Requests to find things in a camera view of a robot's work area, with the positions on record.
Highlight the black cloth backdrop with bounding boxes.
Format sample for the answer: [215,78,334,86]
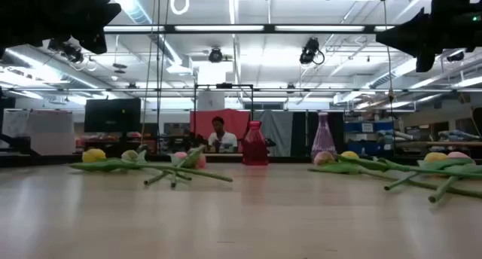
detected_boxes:
[291,111,313,157]

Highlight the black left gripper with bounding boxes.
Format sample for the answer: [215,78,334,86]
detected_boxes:
[13,0,122,55]

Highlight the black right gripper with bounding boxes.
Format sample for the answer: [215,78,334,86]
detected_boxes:
[376,0,474,73]

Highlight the black table frame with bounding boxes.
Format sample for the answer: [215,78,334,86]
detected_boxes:
[0,153,482,168]

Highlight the white cable ring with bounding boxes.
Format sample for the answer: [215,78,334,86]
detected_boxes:
[169,0,191,16]

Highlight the black hanging cable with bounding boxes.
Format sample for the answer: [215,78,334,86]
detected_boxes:
[154,0,162,154]

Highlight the hanging cable with hook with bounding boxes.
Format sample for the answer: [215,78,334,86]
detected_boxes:
[380,0,397,104]

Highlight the black hanging camera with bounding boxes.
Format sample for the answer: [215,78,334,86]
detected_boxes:
[299,36,325,66]
[47,38,84,63]
[208,47,224,63]

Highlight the pink glass vase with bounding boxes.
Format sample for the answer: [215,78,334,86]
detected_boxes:
[310,111,337,163]

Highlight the red glass vase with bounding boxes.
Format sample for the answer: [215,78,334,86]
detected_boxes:
[241,120,270,166]

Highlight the black monitor screen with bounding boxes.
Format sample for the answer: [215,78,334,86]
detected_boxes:
[84,97,142,134]

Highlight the wooden bench top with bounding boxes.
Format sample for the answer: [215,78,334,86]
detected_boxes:
[395,140,482,148]

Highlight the red cloth backdrop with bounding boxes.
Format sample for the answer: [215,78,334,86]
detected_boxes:
[189,108,252,154]

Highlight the black metal frame stand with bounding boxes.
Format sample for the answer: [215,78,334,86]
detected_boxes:
[193,83,255,154]

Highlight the person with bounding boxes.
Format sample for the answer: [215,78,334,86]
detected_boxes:
[207,115,239,154]

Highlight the blue storage bin shelf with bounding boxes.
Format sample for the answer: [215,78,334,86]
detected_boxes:
[343,119,395,157]

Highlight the grey cloth backdrop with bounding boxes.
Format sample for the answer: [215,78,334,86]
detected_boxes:
[255,110,294,157]

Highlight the white board panel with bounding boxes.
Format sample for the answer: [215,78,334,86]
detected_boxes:
[2,109,75,157]

